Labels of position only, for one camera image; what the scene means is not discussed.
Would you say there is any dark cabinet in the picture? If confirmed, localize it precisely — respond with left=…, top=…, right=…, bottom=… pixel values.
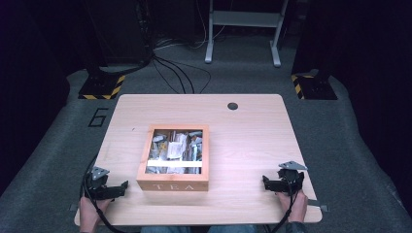
left=82, top=0, right=154, bottom=66

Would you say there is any dark curtain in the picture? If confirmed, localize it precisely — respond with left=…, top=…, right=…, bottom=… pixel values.
left=0, top=0, right=71, bottom=197
left=324, top=0, right=412, bottom=216

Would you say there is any black floor cable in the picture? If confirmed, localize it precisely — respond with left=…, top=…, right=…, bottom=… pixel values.
left=154, top=55, right=213, bottom=95
left=151, top=59, right=182, bottom=95
left=153, top=57, right=196, bottom=95

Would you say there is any white cable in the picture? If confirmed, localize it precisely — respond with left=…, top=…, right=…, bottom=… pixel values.
left=189, top=0, right=228, bottom=50

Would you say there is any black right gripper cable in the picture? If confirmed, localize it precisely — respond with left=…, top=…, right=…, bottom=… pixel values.
left=270, top=181, right=297, bottom=233

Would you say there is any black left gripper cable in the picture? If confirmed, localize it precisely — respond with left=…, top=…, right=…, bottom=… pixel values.
left=79, top=154, right=130, bottom=233

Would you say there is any pile of tea bags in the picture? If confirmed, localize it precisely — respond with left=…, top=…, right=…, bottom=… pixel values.
left=145, top=129, right=204, bottom=175

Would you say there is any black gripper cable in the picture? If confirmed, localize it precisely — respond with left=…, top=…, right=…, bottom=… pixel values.
left=270, top=181, right=297, bottom=233
left=79, top=154, right=130, bottom=233

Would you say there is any black stand base striped tape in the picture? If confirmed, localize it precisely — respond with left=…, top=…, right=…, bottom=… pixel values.
left=290, top=68, right=338, bottom=101
left=78, top=66, right=126, bottom=101

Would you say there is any person's right hand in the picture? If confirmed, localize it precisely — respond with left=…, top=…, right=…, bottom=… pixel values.
left=276, top=188, right=309, bottom=224

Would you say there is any person's left hand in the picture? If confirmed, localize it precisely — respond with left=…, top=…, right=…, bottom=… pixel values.
left=79, top=196, right=113, bottom=233

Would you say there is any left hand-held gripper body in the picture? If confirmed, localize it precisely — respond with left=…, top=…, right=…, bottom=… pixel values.
left=85, top=166, right=121, bottom=201

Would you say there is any white metal stand frame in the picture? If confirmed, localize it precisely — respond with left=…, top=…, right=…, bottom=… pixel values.
left=204, top=0, right=290, bottom=68

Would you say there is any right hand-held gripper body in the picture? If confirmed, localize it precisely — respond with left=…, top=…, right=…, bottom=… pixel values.
left=270, top=160, right=308, bottom=197

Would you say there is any wooden tea box glass lid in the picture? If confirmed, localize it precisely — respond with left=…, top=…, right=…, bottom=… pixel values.
left=135, top=123, right=210, bottom=192

